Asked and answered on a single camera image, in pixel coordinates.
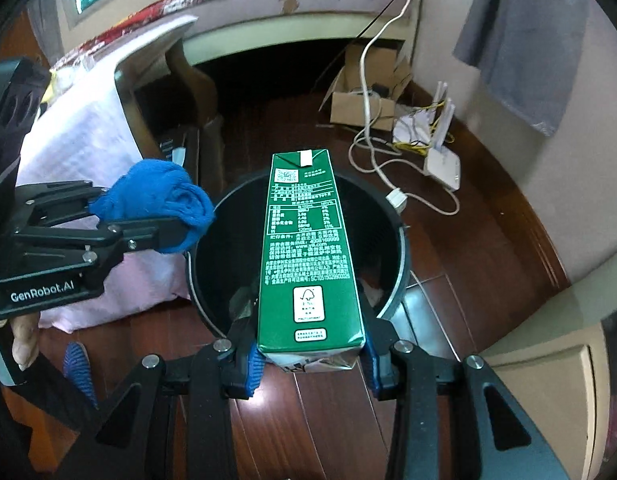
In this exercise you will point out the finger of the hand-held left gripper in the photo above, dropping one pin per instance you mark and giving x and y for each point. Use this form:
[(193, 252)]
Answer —
[(58, 205), (113, 237)]

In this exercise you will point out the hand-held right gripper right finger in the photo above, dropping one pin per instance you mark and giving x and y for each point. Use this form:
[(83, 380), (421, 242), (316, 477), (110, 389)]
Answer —
[(373, 370)]

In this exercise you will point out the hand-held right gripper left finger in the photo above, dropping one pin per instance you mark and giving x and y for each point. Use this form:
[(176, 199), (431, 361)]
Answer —
[(253, 370)]

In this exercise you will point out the blue cloth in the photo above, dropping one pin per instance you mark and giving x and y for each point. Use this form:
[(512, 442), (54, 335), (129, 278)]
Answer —
[(158, 195)]

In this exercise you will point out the black plastic bucket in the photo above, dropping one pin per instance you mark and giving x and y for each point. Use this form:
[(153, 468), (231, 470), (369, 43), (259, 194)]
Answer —
[(228, 255)]

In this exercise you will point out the green milk carton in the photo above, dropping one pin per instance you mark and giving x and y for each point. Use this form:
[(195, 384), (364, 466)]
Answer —
[(308, 260)]

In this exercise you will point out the person's left hand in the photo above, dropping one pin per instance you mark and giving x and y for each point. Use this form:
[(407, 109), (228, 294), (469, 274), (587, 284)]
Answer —
[(26, 340)]

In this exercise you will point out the pink tablecloth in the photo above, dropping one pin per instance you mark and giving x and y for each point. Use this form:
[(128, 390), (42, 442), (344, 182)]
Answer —
[(78, 135)]

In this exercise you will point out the blue striped slipper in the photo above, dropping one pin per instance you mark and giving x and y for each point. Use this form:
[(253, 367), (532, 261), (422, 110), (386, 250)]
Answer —
[(81, 370)]

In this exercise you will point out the white cabinet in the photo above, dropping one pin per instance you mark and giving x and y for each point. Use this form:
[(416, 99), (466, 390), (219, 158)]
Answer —
[(553, 355)]

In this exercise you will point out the white router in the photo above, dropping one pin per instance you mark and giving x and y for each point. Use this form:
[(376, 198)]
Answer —
[(443, 165)]

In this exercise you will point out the cardboard box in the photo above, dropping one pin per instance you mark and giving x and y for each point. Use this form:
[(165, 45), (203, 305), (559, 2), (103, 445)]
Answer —
[(353, 110)]

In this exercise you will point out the floral mattress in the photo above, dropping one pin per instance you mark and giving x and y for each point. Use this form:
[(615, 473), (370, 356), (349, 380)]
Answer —
[(238, 0)]

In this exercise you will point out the grey patterned curtain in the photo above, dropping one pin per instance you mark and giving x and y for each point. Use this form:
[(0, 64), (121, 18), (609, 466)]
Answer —
[(518, 35)]

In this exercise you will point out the white bed frame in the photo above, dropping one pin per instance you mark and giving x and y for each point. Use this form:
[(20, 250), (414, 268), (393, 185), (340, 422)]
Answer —
[(268, 35)]

